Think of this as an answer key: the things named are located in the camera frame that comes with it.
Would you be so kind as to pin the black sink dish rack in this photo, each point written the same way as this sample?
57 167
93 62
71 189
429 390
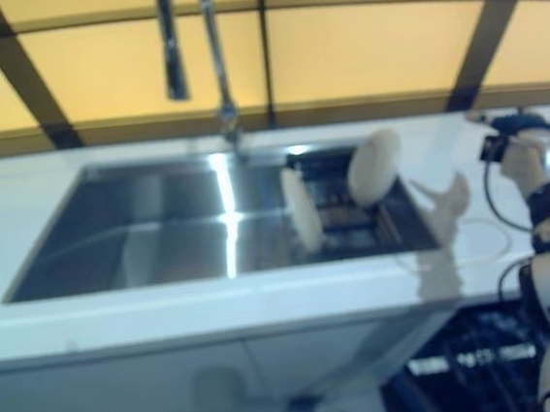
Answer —
345 231

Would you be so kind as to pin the cream round plate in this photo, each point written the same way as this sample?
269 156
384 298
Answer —
374 169
302 208

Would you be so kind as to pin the yellow dark framed window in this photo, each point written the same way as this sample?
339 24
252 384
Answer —
119 60

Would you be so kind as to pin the chrome kitchen faucet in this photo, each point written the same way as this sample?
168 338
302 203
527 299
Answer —
174 55

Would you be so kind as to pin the stainless steel sink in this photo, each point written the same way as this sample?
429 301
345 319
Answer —
112 231

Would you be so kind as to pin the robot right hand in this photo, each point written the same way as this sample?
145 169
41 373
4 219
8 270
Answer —
520 168

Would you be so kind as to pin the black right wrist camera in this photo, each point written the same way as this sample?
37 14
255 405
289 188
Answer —
493 148

